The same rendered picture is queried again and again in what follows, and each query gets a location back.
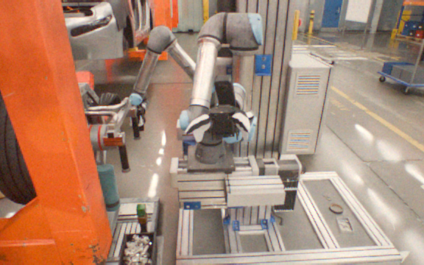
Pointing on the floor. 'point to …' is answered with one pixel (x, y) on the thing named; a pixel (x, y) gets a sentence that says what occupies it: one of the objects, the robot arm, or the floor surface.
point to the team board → (355, 9)
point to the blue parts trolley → (412, 73)
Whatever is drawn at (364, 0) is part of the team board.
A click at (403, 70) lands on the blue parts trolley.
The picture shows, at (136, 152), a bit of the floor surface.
